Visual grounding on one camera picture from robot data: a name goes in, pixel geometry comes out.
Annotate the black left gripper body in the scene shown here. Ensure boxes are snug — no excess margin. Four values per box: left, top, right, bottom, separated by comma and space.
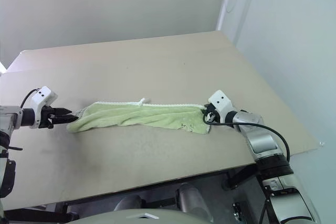
38, 105, 57, 130

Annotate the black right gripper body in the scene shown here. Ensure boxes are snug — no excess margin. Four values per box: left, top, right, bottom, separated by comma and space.
204, 103, 221, 124

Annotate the light green towel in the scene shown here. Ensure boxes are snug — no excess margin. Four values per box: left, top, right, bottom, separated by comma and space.
66, 97, 212, 136

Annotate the silver rounded cylinder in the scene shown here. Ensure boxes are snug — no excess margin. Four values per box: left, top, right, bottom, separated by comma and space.
175, 182, 214, 221
114, 194, 144, 212

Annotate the grey robot torso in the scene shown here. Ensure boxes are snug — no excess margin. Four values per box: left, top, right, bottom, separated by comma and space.
77, 207, 212, 224

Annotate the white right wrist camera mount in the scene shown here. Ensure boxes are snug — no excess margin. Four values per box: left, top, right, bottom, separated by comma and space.
208, 90, 237, 124

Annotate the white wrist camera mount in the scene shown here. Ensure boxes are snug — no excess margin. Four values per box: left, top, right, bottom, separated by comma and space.
28, 86, 58, 130
208, 90, 237, 124

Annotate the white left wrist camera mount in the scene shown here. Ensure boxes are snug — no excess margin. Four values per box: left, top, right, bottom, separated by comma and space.
28, 86, 58, 130

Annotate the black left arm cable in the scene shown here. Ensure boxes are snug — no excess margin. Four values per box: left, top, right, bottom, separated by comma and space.
19, 88, 43, 110

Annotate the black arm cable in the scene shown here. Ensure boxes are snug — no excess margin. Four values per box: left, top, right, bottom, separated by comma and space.
203, 112, 291, 163
19, 88, 43, 110

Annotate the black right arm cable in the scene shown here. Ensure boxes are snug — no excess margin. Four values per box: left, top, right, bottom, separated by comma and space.
203, 112, 291, 163

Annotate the black table frame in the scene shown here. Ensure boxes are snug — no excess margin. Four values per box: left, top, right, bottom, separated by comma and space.
4, 165, 263, 222

